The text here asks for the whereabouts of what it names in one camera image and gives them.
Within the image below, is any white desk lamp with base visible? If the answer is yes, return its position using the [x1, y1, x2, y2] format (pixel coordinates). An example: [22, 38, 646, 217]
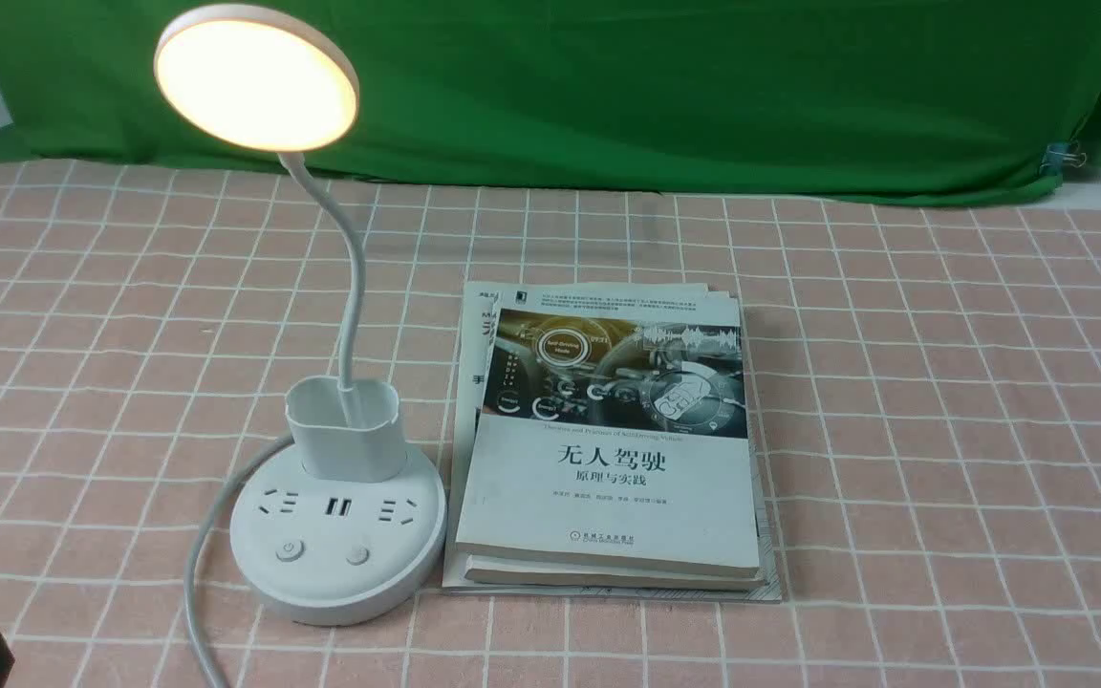
[153, 3, 447, 633]

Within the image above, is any blue binder clip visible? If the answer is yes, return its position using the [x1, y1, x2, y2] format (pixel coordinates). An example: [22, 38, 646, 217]
[1039, 142, 1088, 176]

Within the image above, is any top white autonomous driving book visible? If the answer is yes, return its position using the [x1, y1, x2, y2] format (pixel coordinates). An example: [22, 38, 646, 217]
[455, 296, 764, 580]

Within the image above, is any middle white book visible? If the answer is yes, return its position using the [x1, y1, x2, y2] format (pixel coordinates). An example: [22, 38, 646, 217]
[453, 282, 767, 591]

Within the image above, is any green backdrop cloth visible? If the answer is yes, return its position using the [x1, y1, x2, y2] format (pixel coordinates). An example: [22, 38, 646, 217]
[0, 0, 1101, 208]

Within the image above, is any bottom thin book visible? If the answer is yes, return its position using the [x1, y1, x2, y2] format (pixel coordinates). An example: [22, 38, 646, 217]
[442, 281, 785, 604]

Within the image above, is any white lamp power cable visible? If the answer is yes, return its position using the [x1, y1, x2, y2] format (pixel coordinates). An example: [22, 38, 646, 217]
[183, 433, 295, 688]

